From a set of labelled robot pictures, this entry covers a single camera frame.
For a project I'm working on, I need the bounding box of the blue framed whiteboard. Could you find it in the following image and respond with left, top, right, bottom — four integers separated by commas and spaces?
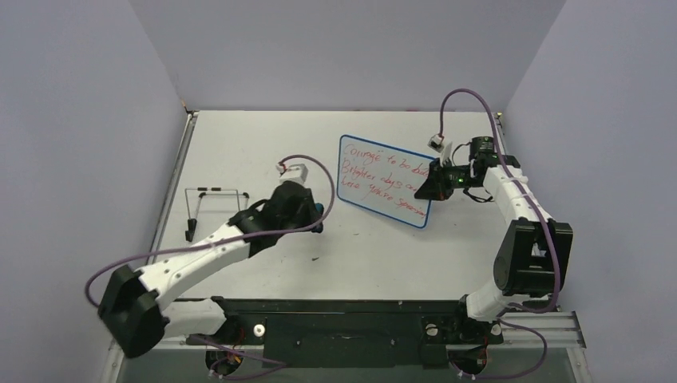
336, 135, 433, 229

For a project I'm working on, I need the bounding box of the blue and black eraser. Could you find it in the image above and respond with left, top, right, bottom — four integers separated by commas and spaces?
311, 203, 325, 234

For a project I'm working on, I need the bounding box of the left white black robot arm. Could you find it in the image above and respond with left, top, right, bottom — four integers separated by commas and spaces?
97, 181, 334, 358

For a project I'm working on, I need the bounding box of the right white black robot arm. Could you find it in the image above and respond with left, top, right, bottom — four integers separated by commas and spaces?
414, 134, 573, 343

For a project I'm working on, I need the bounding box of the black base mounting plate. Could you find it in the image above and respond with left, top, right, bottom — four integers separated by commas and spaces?
182, 298, 559, 371

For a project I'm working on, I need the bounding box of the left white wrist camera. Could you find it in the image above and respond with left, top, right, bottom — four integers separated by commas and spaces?
276, 163, 308, 186

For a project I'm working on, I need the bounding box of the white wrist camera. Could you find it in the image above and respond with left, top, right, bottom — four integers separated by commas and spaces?
276, 163, 308, 186
427, 134, 453, 169

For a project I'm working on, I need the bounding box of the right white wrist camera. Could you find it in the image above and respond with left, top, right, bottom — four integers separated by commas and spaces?
427, 134, 453, 169

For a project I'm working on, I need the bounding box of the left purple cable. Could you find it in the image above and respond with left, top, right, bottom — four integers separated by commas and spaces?
84, 154, 337, 381

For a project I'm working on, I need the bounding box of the purple cable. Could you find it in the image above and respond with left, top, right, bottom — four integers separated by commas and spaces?
84, 154, 337, 381
438, 88, 562, 380

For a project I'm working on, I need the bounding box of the wire whiteboard stand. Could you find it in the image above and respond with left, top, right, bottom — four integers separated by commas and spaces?
184, 187, 250, 243

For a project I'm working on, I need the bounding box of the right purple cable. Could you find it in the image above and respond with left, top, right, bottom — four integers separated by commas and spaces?
438, 88, 562, 380

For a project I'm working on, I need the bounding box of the aluminium rail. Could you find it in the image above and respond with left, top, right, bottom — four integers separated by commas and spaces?
108, 311, 587, 351

